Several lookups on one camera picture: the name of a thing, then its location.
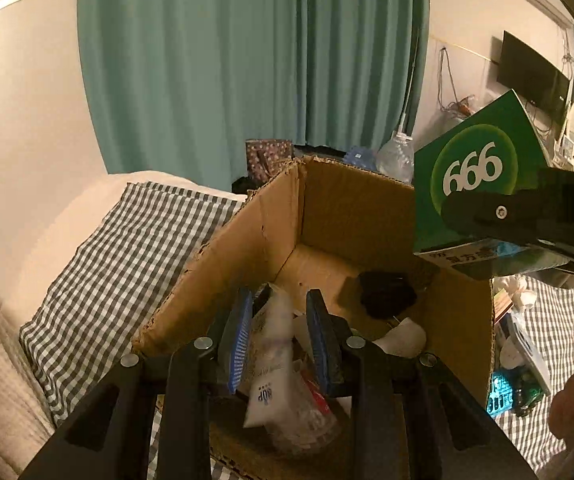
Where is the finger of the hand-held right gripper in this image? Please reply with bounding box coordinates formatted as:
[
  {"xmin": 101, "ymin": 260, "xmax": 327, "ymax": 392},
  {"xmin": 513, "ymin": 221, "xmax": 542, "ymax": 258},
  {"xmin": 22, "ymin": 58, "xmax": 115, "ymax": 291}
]
[{"xmin": 441, "ymin": 170, "xmax": 558, "ymax": 244}]

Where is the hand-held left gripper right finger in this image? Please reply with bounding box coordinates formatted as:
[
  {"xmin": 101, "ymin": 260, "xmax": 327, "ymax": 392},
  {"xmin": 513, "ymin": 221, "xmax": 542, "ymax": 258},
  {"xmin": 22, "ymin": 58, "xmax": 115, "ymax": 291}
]
[{"xmin": 306, "ymin": 288, "xmax": 538, "ymax": 480}]

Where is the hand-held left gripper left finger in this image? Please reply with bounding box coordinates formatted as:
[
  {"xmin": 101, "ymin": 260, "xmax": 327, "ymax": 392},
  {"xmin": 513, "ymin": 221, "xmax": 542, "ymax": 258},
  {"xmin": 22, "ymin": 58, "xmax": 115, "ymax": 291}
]
[{"xmin": 20, "ymin": 286, "xmax": 255, "ymax": 480}]

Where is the white plastic packet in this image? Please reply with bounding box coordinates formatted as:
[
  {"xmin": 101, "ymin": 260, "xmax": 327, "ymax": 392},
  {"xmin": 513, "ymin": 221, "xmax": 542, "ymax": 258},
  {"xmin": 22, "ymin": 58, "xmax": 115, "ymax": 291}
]
[{"xmin": 243, "ymin": 284, "xmax": 309, "ymax": 429}]

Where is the green and white medicine box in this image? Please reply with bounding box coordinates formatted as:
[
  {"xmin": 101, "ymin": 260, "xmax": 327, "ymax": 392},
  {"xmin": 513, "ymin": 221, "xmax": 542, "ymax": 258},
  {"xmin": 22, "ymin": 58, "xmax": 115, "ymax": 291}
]
[{"xmin": 412, "ymin": 89, "xmax": 574, "ymax": 281}]

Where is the large brown cardboard box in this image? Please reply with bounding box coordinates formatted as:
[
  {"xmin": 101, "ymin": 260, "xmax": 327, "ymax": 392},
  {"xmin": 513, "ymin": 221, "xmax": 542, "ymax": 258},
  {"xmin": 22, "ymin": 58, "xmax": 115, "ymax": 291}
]
[{"xmin": 132, "ymin": 155, "xmax": 496, "ymax": 480}]

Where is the red and blue packet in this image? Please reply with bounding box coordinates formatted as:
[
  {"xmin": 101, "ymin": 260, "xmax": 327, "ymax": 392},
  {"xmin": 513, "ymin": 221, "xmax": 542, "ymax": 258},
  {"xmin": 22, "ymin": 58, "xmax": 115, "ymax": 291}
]
[{"xmin": 294, "ymin": 360, "xmax": 335, "ymax": 416}]

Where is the small black pouch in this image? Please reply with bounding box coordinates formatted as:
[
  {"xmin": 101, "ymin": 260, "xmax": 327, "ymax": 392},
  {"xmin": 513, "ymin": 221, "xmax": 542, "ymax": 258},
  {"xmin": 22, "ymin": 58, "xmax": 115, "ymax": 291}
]
[{"xmin": 358, "ymin": 270, "xmax": 418, "ymax": 320}]

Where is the crumpled white tissue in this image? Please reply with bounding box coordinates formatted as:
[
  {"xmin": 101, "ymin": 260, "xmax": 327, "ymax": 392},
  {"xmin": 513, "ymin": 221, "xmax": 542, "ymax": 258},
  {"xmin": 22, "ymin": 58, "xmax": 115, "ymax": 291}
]
[{"xmin": 497, "ymin": 276, "xmax": 538, "ymax": 311}]

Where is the clear plastic wrapper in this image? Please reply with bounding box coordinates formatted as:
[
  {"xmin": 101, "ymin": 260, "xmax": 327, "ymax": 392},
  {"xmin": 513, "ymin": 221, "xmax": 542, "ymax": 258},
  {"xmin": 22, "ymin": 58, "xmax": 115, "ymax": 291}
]
[{"xmin": 267, "ymin": 375, "xmax": 342, "ymax": 457}]

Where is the small kraft paper box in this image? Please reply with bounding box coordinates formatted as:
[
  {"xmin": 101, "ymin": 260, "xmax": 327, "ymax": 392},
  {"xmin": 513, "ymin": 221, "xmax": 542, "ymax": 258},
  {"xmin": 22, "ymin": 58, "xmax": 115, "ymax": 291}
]
[{"xmin": 493, "ymin": 290, "xmax": 515, "ymax": 321}]

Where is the large clear water bottle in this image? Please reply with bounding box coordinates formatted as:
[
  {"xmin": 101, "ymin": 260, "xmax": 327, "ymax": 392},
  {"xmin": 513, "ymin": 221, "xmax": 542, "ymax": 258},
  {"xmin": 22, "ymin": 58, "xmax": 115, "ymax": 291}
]
[{"xmin": 376, "ymin": 130, "xmax": 415, "ymax": 184}]

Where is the thin white pole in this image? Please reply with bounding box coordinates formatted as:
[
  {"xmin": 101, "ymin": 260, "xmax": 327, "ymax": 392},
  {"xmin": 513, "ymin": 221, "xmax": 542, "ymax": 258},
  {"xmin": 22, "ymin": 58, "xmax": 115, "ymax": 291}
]
[{"xmin": 398, "ymin": 27, "xmax": 420, "ymax": 136}]

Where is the checked bed cloth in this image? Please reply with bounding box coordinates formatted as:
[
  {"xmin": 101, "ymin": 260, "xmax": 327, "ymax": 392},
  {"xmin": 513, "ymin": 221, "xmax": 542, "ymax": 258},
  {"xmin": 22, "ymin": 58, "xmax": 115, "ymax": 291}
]
[{"xmin": 20, "ymin": 181, "xmax": 574, "ymax": 480}]

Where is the pack of water bottles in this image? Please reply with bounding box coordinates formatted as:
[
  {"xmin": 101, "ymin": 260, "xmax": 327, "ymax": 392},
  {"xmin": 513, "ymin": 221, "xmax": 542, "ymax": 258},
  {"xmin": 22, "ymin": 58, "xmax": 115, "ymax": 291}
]
[{"xmin": 342, "ymin": 146, "xmax": 379, "ymax": 168}]

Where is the green foil packet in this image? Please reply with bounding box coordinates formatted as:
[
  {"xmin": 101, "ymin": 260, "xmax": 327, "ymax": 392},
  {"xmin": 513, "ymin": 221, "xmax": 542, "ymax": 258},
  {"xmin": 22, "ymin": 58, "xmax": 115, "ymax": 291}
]
[{"xmin": 514, "ymin": 375, "xmax": 548, "ymax": 418}]

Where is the blue patterned packet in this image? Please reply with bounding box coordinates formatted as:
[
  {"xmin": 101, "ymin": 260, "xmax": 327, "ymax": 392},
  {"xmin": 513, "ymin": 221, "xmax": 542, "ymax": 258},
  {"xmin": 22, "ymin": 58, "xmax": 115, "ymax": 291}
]
[{"xmin": 487, "ymin": 367, "xmax": 522, "ymax": 418}]

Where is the brown dotted bag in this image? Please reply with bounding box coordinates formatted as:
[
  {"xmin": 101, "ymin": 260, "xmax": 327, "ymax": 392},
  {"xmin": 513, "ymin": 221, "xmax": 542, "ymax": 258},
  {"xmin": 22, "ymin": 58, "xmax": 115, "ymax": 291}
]
[{"xmin": 245, "ymin": 139, "xmax": 294, "ymax": 186}]

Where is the wide teal curtain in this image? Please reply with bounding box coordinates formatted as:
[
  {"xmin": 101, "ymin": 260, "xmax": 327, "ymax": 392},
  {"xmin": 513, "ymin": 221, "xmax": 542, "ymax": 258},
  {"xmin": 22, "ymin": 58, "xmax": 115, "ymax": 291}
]
[{"xmin": 76, "ymin": 0, "xmax": 430, "ymax": 196}]

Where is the black wall television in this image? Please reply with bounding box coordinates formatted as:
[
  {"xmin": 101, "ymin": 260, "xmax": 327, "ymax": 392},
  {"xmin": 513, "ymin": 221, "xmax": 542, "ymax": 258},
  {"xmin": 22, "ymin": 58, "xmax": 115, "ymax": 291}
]
[{"xmin": 496, "ymin": 30, "xmax": 571, "ymax": 111}]

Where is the dark wall cable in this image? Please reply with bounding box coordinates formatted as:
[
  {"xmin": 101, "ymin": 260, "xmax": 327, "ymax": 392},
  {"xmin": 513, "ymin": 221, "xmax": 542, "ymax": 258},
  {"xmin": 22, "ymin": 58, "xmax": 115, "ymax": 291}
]
[{"xmin": 437, "ymin": 46, "xmax": 472, "ymax": 118}]

